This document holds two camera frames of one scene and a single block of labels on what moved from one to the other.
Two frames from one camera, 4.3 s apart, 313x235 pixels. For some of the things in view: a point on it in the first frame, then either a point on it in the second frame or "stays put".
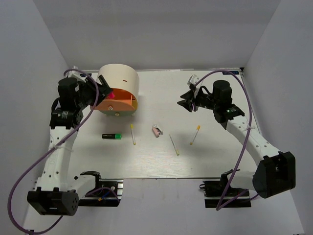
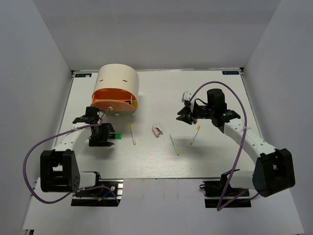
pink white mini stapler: [156, 131] stays put
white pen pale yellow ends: [176, 149] stays put
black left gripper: [90, 85] to [102, 142]
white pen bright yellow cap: [131, 127] stays put
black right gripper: [187, 103] to [188, 119]
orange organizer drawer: [124, 100] stays put
